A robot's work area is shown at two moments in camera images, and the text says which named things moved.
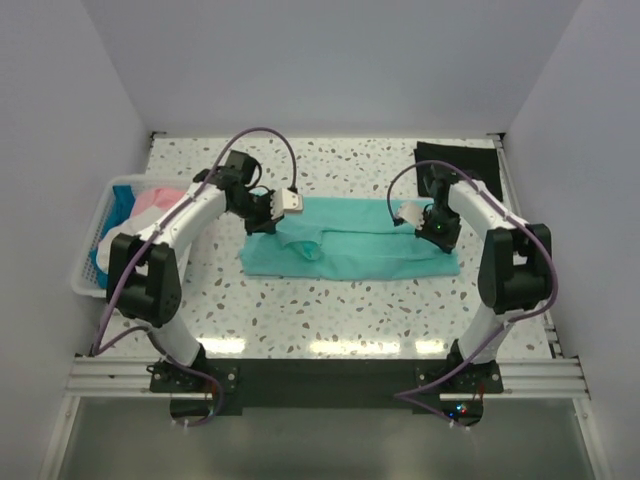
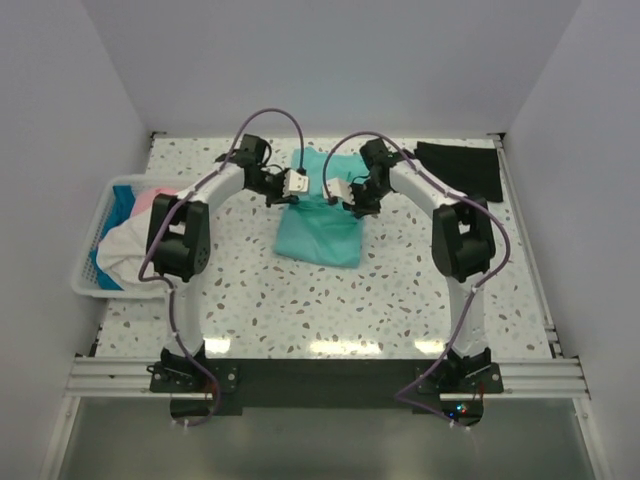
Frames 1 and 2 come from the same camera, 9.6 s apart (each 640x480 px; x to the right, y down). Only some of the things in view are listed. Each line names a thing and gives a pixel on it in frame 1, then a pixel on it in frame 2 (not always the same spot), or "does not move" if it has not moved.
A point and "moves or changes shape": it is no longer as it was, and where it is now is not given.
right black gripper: x=446 y=243 to x=358 y=209
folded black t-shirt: x=481 y=163 does not move
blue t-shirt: x=118 y=210 does not move
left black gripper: x=266 y=225 to x=279 y=198
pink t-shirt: x=158 y=197 does not move
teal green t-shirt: x=345 y=238 moves or changes shape
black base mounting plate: x=414 y=383 does not move
